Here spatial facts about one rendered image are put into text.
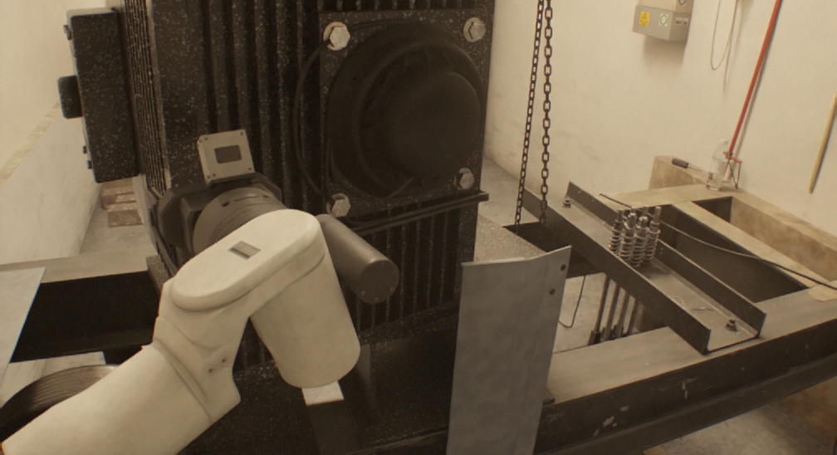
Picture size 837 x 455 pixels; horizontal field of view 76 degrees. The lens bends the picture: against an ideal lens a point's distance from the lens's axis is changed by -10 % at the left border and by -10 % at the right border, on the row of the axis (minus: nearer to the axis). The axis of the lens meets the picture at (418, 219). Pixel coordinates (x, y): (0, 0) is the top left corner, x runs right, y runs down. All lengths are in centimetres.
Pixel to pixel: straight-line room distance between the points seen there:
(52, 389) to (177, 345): 108
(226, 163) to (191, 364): 24
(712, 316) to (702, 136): 134
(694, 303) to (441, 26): 110
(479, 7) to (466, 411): 64
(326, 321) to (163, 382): 12
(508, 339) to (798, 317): 103
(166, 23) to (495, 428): 81
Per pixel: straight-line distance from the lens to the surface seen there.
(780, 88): 257
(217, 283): 37
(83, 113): 102
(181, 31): 72
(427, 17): 85
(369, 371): 108
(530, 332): 98
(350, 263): 42
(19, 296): 174
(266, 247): 39
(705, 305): 169
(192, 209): 54
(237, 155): 57
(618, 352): 143
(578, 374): 133
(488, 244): 127
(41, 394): 146
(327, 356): 43
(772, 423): 251
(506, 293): 90
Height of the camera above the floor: 147
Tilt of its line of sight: 25 degrees down
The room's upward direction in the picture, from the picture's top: 2 degrees clockwise
